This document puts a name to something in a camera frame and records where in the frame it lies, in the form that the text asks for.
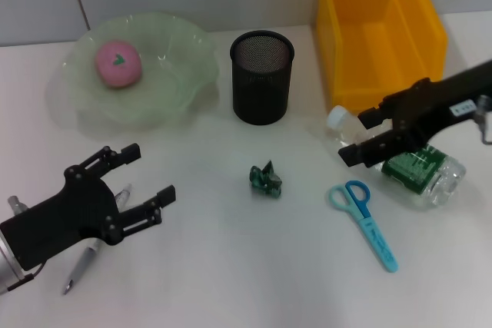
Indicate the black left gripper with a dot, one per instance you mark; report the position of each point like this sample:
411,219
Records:
57,224

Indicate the clear green-label water bottle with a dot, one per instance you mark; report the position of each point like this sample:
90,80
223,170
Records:
434,178

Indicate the blue scissors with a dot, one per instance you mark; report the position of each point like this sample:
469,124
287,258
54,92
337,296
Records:
365,220

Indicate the black mesh pen holder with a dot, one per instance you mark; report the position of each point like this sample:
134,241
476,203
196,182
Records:
261,86

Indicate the yellow plastic bin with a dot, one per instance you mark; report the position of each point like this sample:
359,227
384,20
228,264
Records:
376,47

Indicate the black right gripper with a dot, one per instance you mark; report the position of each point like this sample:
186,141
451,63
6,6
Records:
442,105

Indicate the green glass fruit plate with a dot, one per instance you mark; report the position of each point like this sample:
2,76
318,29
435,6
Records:
165,82

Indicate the pink peach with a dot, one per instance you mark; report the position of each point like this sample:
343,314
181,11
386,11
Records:
117,65

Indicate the grey ballpoint pen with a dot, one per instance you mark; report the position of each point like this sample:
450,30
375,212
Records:
82,262

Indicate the green plastic wrapper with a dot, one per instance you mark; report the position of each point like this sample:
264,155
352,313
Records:
265,180

